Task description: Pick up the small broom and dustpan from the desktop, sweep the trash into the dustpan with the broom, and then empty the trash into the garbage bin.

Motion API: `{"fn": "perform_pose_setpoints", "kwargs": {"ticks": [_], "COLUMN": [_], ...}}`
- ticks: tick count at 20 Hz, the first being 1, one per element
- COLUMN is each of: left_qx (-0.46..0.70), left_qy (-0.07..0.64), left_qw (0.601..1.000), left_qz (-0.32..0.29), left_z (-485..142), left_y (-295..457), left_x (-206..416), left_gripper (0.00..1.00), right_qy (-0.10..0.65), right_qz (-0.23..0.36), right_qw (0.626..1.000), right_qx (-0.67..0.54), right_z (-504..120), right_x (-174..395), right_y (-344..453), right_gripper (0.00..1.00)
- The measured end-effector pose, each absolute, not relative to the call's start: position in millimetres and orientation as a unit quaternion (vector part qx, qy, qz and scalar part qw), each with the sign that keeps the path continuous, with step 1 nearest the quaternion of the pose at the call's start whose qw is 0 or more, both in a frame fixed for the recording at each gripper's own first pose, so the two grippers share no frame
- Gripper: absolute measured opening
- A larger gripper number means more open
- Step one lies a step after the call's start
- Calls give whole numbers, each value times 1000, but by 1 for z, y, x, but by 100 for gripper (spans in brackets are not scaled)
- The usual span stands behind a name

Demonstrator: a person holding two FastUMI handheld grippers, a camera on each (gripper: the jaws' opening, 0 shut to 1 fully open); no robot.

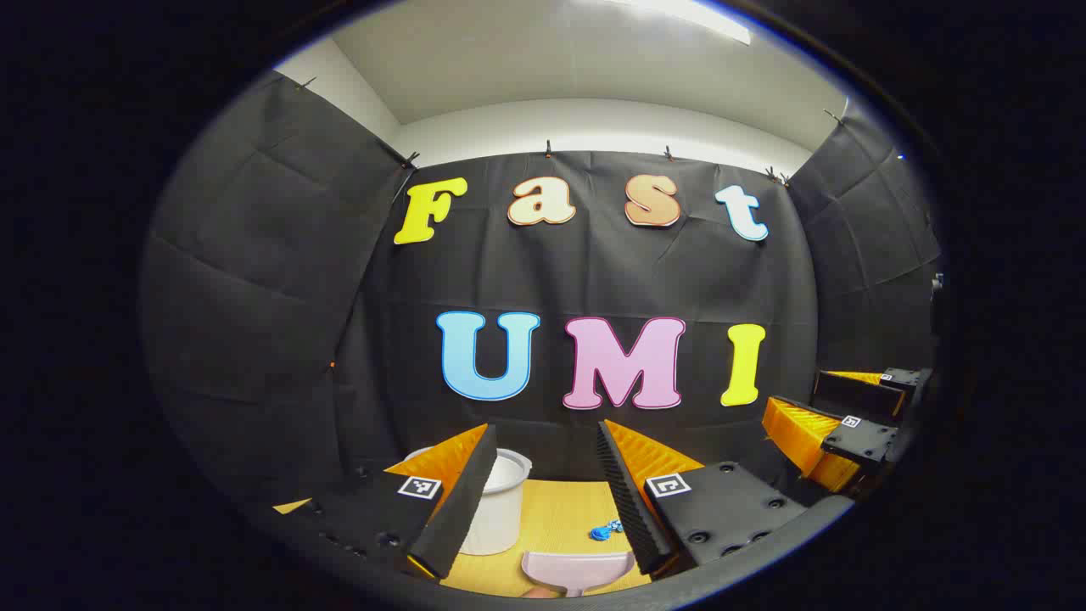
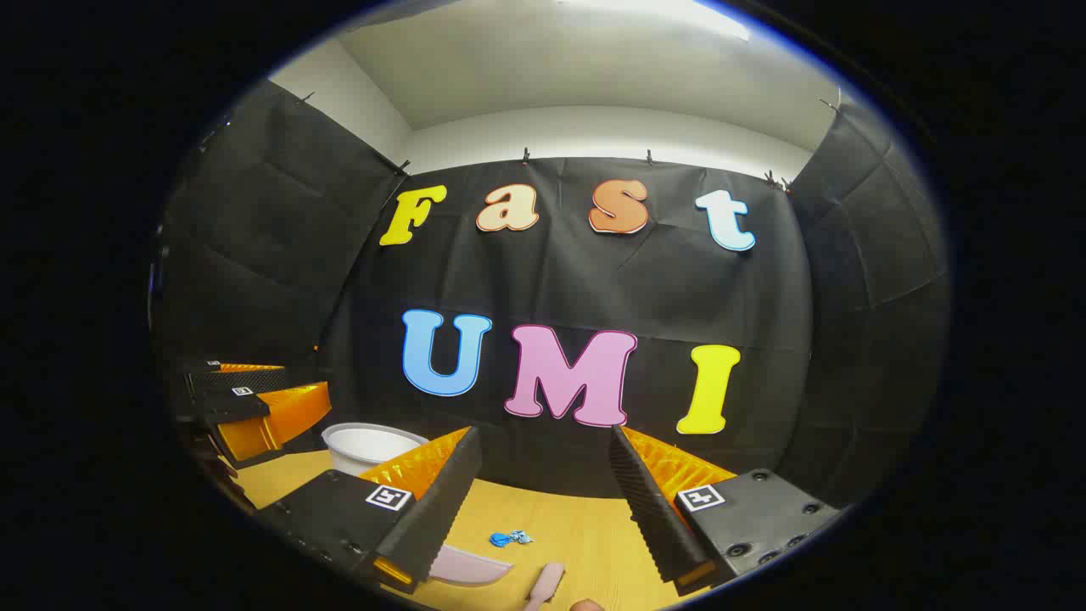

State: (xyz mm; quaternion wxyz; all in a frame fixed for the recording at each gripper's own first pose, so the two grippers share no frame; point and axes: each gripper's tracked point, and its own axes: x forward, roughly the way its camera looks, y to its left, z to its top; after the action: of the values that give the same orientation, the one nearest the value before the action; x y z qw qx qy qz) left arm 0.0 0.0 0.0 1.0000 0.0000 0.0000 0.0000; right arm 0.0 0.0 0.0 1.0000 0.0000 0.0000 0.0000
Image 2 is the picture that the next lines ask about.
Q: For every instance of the wooden desktop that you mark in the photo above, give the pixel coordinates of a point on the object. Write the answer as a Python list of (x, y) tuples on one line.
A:
[(577, 526)]

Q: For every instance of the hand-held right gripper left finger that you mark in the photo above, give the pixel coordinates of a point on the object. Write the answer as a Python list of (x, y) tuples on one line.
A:
[(437, 509)]

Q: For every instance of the dark blue paper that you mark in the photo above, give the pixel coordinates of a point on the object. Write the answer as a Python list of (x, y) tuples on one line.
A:
[(501, 539)]

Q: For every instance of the lilac plastic dustpan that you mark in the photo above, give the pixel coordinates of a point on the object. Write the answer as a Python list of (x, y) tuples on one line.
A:
[(467, 567)]

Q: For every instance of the white ribbed garbage bin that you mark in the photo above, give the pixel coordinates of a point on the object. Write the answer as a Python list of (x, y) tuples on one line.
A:
[(365, 445)]

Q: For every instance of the lilac small broom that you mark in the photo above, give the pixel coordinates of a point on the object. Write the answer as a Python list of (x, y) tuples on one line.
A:
[(545, 585)]

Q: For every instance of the row of black cloth clips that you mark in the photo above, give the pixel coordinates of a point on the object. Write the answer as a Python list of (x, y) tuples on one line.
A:
[(526, 156)]

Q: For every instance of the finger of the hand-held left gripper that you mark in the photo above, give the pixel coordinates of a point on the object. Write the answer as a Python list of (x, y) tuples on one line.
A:
[(237, 380), (271, 420)]

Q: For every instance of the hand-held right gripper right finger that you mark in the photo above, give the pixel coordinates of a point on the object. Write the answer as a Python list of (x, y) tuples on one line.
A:
[(653, 509)]

